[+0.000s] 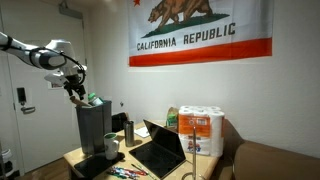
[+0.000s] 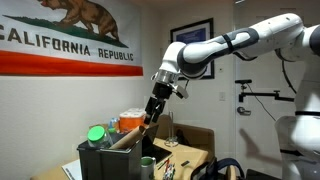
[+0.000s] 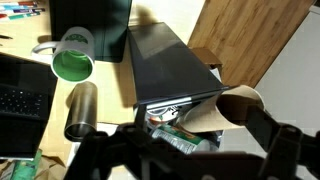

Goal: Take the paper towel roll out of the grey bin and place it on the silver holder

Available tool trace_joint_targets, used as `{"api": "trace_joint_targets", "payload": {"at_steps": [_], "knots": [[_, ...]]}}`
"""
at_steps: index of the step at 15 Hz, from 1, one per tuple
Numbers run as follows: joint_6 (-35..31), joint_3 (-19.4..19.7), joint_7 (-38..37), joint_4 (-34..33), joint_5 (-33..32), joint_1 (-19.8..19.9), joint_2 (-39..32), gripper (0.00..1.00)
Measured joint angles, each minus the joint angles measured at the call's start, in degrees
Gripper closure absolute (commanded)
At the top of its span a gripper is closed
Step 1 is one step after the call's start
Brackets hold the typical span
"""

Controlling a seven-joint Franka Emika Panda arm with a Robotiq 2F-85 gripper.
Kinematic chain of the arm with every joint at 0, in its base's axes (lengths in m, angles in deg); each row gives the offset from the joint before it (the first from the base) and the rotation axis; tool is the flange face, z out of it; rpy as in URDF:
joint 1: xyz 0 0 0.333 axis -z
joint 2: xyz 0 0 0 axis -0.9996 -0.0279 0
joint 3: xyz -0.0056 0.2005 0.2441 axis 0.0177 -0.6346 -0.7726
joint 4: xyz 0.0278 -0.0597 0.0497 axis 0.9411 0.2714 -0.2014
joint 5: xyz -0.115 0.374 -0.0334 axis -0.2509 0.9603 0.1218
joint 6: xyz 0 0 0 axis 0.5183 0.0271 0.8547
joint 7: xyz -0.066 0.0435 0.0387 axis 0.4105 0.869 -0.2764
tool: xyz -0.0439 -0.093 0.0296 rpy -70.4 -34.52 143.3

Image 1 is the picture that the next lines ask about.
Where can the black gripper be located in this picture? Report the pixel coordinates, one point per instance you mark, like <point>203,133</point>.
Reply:
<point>73,82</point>

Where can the brown cardboard paper towel roll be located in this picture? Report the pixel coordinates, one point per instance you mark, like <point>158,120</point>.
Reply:
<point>79,101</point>

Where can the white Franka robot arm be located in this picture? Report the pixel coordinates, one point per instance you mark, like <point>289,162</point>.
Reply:
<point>43,56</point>

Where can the grey plastic bin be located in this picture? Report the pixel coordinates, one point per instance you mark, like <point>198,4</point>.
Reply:
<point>93,128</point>

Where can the orange white paper towel package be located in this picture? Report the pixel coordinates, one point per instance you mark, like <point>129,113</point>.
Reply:
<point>200,131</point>

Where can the silver paper towel holder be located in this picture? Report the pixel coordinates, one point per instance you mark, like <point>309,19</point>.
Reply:
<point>194,153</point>

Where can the green lid plastic bottle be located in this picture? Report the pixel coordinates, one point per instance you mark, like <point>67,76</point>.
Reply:
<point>95,100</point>

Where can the black bag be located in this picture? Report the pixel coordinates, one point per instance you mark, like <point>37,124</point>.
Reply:
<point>119,122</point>

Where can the black door keypad lock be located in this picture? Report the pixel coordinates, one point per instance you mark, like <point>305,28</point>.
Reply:
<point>21,95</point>

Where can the white green mug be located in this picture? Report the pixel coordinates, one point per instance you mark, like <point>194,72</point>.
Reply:
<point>111,146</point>

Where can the steel tumbler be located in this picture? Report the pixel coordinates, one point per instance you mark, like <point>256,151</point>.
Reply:
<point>129,133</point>

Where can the black tablet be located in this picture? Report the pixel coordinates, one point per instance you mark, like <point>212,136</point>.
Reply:
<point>96,165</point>

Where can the white paper sheet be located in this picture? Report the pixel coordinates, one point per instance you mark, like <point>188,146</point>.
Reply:
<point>142,132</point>

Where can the grey door closer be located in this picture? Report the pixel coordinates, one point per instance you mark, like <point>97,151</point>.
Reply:
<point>70,11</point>

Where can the blue white pen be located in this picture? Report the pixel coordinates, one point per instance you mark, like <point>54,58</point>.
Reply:
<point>121,169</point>

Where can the teal white pen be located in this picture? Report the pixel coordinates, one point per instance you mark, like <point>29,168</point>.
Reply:
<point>116,174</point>

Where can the black laptop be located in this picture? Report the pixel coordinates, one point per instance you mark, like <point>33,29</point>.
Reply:
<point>160,150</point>

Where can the California Republic bear flag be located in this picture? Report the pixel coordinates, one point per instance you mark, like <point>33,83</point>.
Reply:
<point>200,43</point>

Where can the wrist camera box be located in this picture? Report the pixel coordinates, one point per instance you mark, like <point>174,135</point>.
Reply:
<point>55,79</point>

